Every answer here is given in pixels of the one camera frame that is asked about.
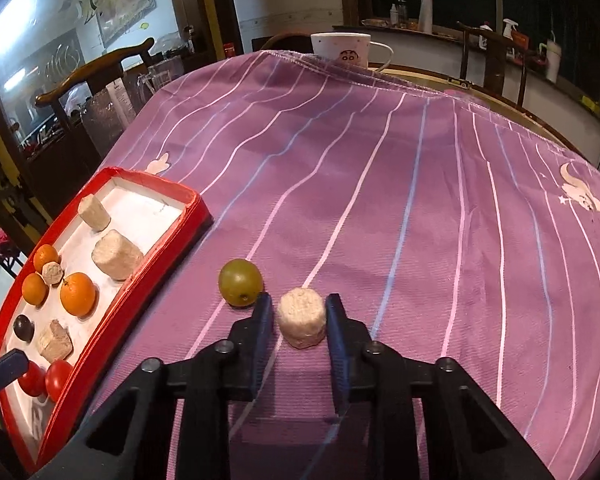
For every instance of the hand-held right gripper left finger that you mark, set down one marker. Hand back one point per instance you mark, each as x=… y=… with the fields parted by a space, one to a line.
x=261 y=340

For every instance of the small yellow item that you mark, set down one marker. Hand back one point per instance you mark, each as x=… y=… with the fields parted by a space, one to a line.
x=590 y=102

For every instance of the small orange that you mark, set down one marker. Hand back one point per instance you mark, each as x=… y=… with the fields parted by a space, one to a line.
x=46 y=256
x=35 y=289

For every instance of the white counter ledge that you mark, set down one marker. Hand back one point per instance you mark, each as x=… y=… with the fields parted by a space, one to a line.
x=570 y=110

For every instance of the dark wooden chair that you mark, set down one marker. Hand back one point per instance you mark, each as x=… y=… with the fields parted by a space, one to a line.
x=495 y=60

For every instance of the green round fruit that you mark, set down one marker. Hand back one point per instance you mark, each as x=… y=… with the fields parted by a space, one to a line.
x=240 y=280

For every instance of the white spray bottle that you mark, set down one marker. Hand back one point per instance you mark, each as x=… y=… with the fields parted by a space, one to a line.
x=509 y=27

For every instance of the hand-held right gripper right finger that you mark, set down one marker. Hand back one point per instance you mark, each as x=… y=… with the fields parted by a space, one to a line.
x=336 y=350

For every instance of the stack of white cups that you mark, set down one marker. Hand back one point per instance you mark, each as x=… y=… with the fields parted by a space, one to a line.
x=425 y=10

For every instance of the round beige crumbly block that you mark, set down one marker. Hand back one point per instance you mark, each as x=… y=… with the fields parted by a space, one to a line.
x=301 y=316

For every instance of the small beige crumbly block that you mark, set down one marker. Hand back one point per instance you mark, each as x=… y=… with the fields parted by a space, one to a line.
x=51 y=272

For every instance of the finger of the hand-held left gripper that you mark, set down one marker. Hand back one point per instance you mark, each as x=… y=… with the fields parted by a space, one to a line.
x=2 y=367

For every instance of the white printed mug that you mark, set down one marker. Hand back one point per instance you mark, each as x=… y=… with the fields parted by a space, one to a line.
x=342 y=47

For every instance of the white cup with straw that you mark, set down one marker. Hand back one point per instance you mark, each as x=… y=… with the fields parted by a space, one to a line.
x=552 y=62

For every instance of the red-rimmed white tray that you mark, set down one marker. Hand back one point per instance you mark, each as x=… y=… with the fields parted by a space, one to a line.
x=130 y=210

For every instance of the red-capped bottle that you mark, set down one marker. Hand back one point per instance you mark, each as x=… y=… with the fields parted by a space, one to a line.
x=228 y=50

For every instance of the tall beige crumbly block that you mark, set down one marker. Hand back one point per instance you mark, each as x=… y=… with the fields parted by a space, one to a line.
x=94 y=212

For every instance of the round-backed wooden chair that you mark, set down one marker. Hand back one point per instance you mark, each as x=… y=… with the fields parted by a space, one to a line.
x=280 y=36

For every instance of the purple striped tablecloth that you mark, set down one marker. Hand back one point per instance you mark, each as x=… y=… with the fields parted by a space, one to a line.
x=380 y=185

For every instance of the red cherry tomato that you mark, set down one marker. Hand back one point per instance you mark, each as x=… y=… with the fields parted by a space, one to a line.
x=32 y=379
x=58 y=379

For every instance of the glass jar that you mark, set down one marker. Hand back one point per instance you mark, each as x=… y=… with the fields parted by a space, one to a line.
x=401 y=14

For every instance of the dark purple plum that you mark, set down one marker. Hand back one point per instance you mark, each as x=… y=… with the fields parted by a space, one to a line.
x=23 y=327

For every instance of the chunky beige crumbly block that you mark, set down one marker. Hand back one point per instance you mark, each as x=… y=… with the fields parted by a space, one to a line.
x=55 y=341

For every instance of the wide beige crumbly block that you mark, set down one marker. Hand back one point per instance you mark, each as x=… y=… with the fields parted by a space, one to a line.
x=116 y=255

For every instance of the large orange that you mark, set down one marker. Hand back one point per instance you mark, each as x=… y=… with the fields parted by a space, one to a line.
x=77 y=294

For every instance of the clear glass pitcher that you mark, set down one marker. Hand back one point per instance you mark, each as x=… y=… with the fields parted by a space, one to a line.
x=160 y=77

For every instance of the small white bottle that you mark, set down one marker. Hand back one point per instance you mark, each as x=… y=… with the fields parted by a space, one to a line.
x=394 y=14

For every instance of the wooden chair with curved rail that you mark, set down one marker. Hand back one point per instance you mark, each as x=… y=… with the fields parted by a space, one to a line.
x=95 y=62

